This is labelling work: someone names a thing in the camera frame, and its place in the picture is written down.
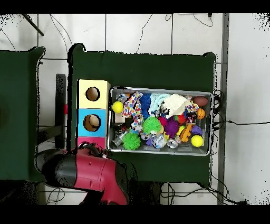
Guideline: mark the black rod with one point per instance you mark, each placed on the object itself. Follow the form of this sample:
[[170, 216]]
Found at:
[[33, 25]]

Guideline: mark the wooden box with three holes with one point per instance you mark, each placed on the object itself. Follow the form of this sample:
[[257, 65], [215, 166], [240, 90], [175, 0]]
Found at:
[[82, 101]]

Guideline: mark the green-covered side table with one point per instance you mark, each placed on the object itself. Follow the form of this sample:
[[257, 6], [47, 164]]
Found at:
[[16, 116]]

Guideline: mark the black stand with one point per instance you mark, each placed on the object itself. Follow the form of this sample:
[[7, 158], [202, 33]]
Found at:
[[60, 95]]

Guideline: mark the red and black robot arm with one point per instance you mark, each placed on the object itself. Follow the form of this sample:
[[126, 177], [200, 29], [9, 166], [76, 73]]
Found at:
[[90, 173]]

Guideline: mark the purple spiky ball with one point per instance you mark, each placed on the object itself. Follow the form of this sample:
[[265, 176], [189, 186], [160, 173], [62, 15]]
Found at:
[[172, 127]]

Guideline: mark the cream knitted cloth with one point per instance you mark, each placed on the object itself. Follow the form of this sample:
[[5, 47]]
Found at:
[[176, 104]]

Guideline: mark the silver mesh bin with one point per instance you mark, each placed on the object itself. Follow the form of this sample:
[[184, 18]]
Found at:
[[151, 151]]

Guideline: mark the light teal knitted cloth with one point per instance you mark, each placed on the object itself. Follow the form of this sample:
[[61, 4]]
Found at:
[[156, 101]]

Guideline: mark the large yellow ball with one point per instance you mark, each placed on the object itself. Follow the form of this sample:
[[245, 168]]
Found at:
[[118, 107]]

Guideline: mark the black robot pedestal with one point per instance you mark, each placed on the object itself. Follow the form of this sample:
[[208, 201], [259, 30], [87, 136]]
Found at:
[[145, 192]]

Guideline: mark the small yellow ball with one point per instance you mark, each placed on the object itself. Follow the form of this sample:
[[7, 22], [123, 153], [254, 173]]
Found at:
[[197, 141]]

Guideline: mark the small orange basketball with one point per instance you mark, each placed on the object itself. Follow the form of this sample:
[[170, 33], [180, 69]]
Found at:
[[201, 114]]

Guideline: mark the dark green tablecloth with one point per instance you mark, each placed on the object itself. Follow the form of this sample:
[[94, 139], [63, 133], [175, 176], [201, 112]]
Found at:
[[137, 69]]

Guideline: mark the blue spiky ball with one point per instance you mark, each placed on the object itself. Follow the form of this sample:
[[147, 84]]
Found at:
[[145, 105]]

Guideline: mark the large green spiky ball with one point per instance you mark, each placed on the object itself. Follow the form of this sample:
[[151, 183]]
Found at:
[[152, 125], [131, 141]]

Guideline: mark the polka dot cloth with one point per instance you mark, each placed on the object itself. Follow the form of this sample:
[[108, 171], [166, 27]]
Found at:
[[132, 107]]

